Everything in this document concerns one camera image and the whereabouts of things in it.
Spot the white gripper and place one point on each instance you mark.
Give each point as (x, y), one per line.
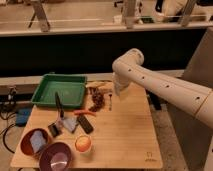
(118, 88)

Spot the dark grape bunch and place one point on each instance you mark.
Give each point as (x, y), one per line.
(97, 98)

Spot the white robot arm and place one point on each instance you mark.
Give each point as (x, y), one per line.
(191, 106)

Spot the orange carrot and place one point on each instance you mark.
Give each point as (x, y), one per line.
(79, 112)

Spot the black rectangular remote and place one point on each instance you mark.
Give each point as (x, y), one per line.
(85, 124)

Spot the grey blue cloth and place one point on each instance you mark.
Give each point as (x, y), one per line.
(70, 124)

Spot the green plastic tray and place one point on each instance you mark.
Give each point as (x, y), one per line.
(70, 88)

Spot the orange fruit in cup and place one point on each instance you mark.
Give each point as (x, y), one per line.
(83, 143)

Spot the small black block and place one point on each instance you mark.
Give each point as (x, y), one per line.
(54, 130)

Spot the purple bowl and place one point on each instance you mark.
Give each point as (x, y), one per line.
(56, 157)

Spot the blue sponge in bowl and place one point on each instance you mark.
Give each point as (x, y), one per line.
(37, 141)

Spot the blue box beside table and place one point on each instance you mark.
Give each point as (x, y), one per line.
(22, 116)

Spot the brown bowl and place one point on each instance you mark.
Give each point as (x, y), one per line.
(26, 147)

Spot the black handled knife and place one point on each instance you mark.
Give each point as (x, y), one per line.
(59, 105)

